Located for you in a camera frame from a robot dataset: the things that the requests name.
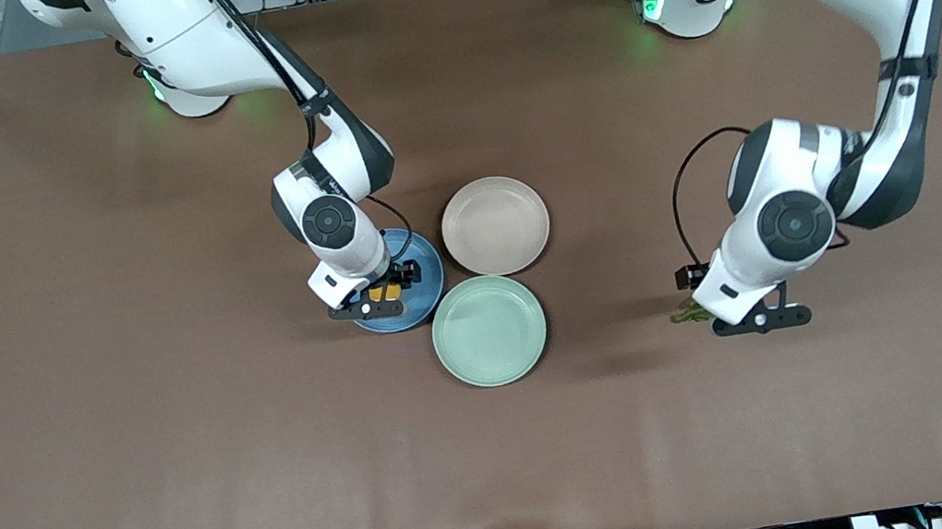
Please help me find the green lettuce leaf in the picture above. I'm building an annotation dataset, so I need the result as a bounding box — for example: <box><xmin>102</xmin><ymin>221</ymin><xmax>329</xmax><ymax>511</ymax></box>
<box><xmin>669</xmin><ymin>295</ymin><xmax>716</xmax><ymax>328</ymax></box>

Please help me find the blue plate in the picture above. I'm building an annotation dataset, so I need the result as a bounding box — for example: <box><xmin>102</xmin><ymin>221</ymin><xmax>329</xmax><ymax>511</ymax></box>
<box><xmin>339</xmin><ymin>222</ymin><xmax>453</xmax><ymax>340</ymax></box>

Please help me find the pale green plate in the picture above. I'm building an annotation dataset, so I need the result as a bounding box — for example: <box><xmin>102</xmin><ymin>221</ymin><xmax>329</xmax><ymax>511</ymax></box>
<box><xmin>424</xmin><ymin>268</ymin><xmax>555</xmax><ymax>395</ymax></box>

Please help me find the beige plate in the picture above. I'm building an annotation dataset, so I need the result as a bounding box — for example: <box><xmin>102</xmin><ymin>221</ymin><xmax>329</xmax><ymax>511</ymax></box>
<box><xmin>434</xmin><ymin>168</ymin><xmax>557</xmax><ymax>284</ymax></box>

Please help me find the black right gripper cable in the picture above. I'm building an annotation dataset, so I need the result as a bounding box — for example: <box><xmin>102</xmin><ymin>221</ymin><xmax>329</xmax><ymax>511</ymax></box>
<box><xmin>368</xmin><ymin>188</ymin><xmax>418</xmax><ymax>265</ymax></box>

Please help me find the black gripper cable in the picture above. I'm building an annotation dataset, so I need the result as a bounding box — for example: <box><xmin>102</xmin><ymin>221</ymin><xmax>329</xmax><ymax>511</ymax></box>
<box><xmin>661</xmin><ymin>124</ymin><xmax>771</xmax><ymax>270</ymax></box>
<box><xmin>368</xmin><ymin>188</ymin><xmax>418</xmax><ymax>265</ymax></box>

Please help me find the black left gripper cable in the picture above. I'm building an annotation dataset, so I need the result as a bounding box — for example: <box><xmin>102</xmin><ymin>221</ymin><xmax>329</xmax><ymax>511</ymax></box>
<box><xmin>661</xmin><ymin>124</ymin><xmax>771</xmax><ymax>270</ymax></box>

